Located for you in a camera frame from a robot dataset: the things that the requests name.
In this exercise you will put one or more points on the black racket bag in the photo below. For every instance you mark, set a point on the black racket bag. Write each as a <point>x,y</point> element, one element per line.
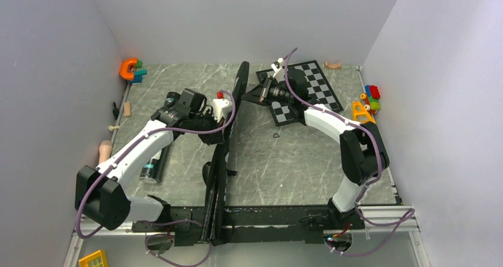
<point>215,175</point>

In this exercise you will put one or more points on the black shuttlecock tube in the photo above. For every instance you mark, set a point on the black shuttlecock tube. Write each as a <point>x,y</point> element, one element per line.
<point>152,170</point>

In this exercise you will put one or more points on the orange letter toy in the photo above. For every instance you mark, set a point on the orange letter toy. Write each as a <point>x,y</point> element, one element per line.
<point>128,68</point>

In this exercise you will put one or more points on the teal green toy blocks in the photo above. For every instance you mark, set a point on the teal green toy blocks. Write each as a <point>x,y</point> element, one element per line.
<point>138,72</point>

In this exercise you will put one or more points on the beige rolling pin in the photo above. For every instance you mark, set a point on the beige rolling pin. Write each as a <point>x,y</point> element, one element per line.
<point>104,151</point>

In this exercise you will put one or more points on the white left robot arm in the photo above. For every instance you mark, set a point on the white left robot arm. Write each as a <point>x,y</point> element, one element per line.
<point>100,191</point>

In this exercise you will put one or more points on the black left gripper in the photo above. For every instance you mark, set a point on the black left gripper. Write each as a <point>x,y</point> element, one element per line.
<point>212,138</point>

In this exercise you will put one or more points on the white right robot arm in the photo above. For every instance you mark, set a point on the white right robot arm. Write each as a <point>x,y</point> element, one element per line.
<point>362,151</point>

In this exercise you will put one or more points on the yellow triangle toy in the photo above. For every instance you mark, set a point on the yellow triangle toy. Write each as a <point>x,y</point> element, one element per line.
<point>360,113</point>

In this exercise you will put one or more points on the yellow window toy frame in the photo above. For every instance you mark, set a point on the yellow window toy frame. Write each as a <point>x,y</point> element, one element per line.
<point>95,259</point>

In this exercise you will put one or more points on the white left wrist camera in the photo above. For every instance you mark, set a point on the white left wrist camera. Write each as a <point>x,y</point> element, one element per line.
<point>221,107</point>

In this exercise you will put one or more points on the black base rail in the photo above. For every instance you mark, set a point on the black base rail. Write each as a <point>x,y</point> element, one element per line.
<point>254,224</point>

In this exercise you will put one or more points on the black white chessboard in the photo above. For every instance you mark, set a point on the black white chessboard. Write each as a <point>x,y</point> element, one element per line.
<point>318,88</point>

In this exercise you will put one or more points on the small black figure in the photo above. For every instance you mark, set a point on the small black figure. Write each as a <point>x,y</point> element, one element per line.
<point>115,110</point>

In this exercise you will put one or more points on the small wooden block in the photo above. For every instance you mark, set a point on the small wooden block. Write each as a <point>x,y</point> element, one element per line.
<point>127,111</point>

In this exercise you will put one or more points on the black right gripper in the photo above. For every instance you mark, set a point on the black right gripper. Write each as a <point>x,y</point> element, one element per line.
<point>258,95</point>

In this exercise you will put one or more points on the wooden arch block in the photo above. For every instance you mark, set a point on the wooden arch block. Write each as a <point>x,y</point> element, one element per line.
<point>333,66</point>

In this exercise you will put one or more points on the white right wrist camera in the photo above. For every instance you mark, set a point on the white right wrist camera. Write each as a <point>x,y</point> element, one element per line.
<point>278,69</point>

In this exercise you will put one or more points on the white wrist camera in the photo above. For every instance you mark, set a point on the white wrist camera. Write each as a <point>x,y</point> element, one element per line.
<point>221,107</point>
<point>278,69</point>

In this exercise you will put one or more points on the colourful brick toy stack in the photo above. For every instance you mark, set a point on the colourful brick toy stack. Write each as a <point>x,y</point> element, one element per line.
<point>371,97</point>

